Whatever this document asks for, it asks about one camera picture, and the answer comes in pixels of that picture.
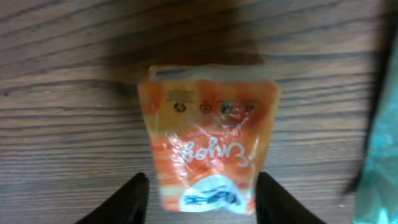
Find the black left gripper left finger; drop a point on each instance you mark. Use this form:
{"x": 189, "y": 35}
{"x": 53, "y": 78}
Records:
{"x": 128, "y": 205}

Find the teal tissue packet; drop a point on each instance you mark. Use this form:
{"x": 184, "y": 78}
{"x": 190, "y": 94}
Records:
{"x": 376, "y": 195}

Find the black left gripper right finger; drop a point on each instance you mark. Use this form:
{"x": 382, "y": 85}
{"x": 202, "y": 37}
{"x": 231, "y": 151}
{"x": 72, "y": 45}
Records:
{"x": 274, "y": 205}

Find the orange tissue packet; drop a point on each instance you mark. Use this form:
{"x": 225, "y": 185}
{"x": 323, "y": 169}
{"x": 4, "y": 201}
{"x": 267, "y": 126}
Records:
{"x": 209, "y": 128}

